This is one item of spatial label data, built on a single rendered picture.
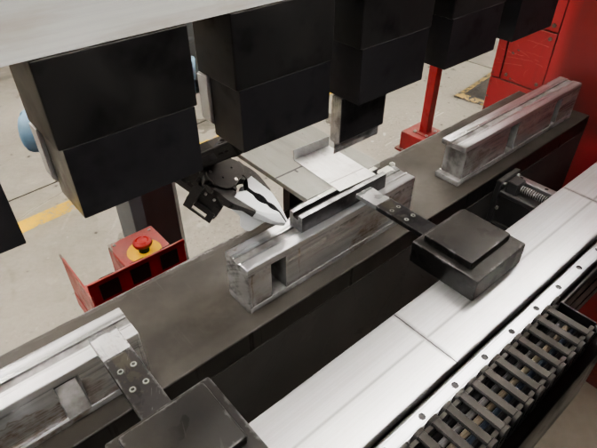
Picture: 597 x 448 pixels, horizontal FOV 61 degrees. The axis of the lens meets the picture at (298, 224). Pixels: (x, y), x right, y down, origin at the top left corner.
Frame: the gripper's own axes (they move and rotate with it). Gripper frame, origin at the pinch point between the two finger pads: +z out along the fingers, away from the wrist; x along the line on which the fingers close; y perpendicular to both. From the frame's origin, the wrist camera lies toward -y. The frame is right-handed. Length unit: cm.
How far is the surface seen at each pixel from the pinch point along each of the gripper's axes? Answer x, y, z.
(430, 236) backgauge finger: 0.9, -14.0, 18.4
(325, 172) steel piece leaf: -14.6, -1.2, 2.5
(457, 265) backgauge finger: 4.4, -15.1, 22.7
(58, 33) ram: 25.7, -25.7, -25.3
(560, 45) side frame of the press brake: -91, -24, 37
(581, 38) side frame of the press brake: -88, -29, 39
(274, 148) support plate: -20.0, 4.9, -7.8
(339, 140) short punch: -8.3, -12.2, 0.6
